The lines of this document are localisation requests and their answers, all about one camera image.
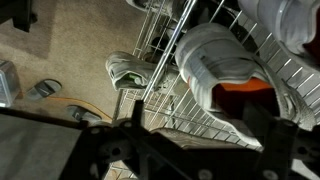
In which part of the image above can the chrome wire shoe rack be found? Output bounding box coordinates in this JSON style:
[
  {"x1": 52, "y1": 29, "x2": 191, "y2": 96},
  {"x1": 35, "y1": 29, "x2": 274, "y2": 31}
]
[{"x1": 103, "y1": 0, "x2": 320, "y2": 180}]

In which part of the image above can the clear plastic box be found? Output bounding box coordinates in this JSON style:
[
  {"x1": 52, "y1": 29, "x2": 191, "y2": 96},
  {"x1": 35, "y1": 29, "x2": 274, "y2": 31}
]
[{"x1": 0, "y1": 59, "x2": 22, "y2": 108}]

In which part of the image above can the white shoe green insole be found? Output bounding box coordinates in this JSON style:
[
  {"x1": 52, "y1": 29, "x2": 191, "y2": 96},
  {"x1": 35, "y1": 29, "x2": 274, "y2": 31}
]
[{"x1": 105, "y1": 50, "x2": 181, "y2": 93}]

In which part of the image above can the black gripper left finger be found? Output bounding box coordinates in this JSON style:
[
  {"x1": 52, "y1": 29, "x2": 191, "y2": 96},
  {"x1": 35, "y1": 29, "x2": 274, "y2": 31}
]
[{"x1": 59, "y1": 99, "x2": 201, "y2": 180}]

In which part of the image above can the white shoe orange lining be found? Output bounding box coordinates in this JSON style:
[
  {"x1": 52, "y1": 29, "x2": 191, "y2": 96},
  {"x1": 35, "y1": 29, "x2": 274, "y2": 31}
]
[{"x1": 174, "y1": 22, "x2": 317, "y2": 152}]

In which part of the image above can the white shoe red lining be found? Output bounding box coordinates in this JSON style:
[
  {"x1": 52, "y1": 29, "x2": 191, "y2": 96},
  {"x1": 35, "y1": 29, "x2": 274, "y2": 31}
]
[{"x1": 238, "y1": 0, "x2": 320, "y2": 71}]

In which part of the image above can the orange extension cable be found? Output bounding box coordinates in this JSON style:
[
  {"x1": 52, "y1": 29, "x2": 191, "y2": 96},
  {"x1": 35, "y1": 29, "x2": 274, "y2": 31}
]
[{"x1": 45, "y1": 95, "x2": 114, "y2": 122}]

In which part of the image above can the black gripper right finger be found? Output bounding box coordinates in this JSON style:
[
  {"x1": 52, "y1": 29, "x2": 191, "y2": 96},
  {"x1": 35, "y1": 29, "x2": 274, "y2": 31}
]
[{"x1": 253, "y1": 116, "x2": 320, "y2": 180}]

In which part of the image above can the grey couch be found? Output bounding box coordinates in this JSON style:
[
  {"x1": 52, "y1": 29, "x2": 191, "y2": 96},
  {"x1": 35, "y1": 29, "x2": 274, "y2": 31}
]
[{"x1": 0, "y1": 113, "x2": 86, "y2": 180}]

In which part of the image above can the small white shoe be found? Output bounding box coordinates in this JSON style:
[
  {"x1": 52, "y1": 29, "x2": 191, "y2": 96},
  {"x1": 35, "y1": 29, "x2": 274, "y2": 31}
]
[{"x1": 125, "y1": 0, "x2": 174, "y2": 14}]

